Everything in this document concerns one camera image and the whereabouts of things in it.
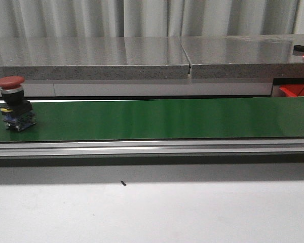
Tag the red mushroom push button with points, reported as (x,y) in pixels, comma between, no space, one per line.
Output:
(17,112)

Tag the green conveyor belt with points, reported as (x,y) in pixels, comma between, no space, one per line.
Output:
(163,119)

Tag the grey stone slab left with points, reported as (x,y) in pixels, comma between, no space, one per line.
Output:
(93,58)

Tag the grey stone slab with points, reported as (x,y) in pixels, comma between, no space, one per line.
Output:
(93,58)
(256,56)

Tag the grey stone slab right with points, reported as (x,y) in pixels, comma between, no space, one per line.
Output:
(256,56)

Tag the red plastic bin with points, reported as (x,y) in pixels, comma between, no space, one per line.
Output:
(292,90)

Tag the small electronic sensor module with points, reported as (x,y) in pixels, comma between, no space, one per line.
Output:
(298,50)

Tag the white curtain backdrop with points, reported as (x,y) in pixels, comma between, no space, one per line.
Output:
(149,18)

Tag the aluminium conveyor side rail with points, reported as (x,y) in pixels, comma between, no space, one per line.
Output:
(159,147)

